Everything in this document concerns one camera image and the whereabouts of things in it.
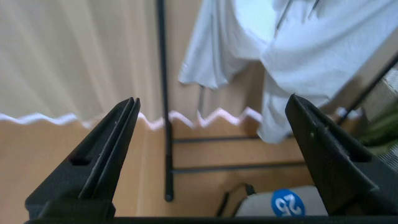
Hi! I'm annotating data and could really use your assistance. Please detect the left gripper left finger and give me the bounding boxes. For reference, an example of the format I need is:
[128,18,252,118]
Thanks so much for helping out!
[24,97,141,218]

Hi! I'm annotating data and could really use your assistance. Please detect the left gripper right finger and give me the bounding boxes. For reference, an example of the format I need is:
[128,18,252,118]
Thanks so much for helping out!
[285,94,398,216]

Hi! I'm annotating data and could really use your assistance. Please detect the green garment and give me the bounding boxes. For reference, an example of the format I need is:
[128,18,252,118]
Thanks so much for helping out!
[357,108,398,156]

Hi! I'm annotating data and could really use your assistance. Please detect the pale grey shorts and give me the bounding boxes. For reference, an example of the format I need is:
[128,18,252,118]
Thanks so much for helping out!
[178,0,398,145]

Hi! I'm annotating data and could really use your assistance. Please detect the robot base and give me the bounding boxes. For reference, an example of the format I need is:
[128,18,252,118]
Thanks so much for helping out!
[234,185,329,218]

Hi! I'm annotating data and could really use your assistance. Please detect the black clothes rack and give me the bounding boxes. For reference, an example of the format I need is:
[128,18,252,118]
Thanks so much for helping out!
[155,0,398,202]

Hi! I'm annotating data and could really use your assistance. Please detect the black cable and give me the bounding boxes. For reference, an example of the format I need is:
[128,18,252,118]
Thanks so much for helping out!
[215,182,257,218]

